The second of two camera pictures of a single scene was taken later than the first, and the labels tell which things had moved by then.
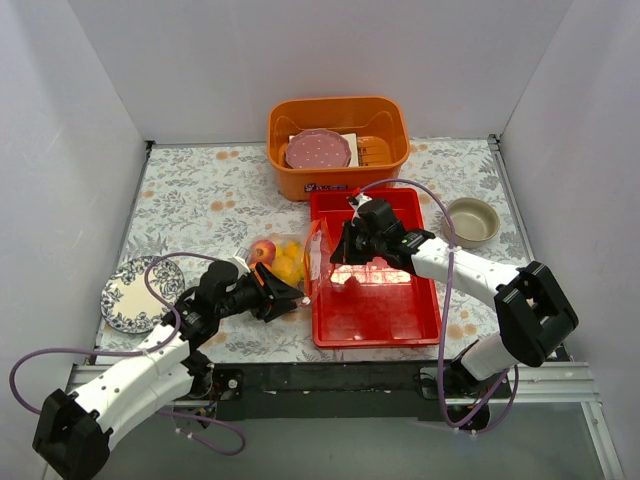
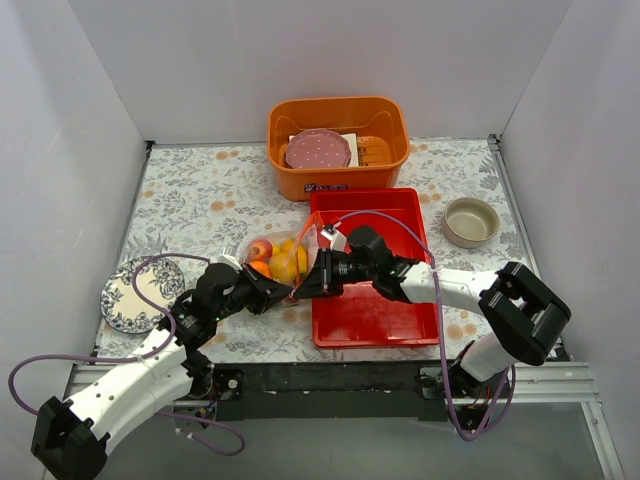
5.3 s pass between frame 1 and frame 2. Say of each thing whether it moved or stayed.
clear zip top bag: moved
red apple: stayed
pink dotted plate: stayed
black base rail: stayed
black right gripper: moved
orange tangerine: stayed
